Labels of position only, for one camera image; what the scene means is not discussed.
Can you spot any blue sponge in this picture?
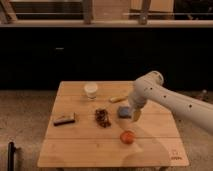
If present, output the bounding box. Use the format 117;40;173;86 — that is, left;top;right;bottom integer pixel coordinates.
117;106;131;118

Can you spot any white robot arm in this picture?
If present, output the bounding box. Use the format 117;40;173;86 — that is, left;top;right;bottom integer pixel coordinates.
128;71;213;134

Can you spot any orange fruit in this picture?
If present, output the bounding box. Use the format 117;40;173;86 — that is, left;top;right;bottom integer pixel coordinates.
120;131;135;144

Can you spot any yellow banana piece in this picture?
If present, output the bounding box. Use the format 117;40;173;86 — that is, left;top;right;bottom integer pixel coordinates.
109;96;127;103

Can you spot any dark crumb pile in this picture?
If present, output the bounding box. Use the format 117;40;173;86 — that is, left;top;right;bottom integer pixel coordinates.
95;109;111;128

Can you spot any wooden table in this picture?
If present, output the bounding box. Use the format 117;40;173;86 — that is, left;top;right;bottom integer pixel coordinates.
38;81;189;168

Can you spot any white cup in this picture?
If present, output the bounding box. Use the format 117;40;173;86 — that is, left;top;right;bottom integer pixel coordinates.
84;82;98;99

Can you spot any dark cabinet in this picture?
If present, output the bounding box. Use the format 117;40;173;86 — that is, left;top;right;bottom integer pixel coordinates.
0;27;213;90

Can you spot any black post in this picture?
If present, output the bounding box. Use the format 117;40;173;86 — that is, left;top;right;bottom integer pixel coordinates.
7;142;16;171

